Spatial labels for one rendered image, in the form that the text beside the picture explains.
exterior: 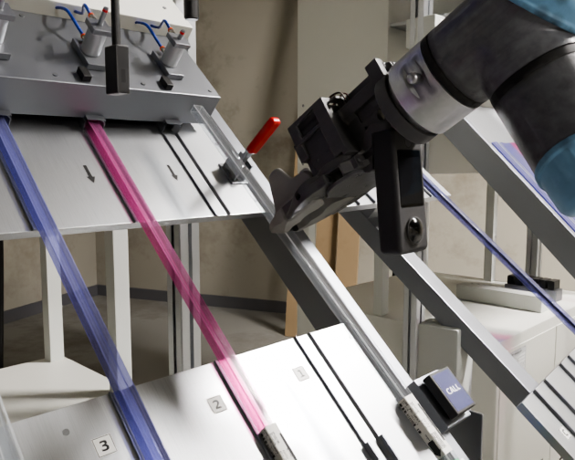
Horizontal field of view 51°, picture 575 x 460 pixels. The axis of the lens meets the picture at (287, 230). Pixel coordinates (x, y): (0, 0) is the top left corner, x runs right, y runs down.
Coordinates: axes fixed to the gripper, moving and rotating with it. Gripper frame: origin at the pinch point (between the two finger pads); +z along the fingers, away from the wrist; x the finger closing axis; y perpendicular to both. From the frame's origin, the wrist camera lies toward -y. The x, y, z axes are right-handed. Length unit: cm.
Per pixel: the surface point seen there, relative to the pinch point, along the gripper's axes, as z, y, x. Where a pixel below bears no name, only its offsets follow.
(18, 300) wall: 343, 122, -111
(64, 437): 3.9, -12.9, 27.9
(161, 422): 3.5, -14.4, 20.1
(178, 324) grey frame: 39.6, 2.7, -10.1
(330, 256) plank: 178, 57, -224
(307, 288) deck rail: 8.1, -4.8, -7.9
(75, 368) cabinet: 76, 8, -8
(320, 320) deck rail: 8.2, -9.1, -7.9
